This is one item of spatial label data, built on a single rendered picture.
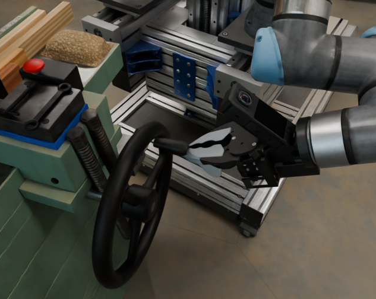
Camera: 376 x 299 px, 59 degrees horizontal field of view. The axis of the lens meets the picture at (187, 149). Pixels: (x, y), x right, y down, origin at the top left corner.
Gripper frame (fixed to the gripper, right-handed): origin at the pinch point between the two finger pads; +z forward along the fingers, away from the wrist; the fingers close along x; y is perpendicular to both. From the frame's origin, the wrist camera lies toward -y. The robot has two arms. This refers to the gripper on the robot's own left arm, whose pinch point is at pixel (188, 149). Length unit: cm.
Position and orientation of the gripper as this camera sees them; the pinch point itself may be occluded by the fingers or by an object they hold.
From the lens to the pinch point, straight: 56.3
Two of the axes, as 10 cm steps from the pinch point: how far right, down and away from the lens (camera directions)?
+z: -8.2, 1.3, 5.6
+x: 3.1, -7.2, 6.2
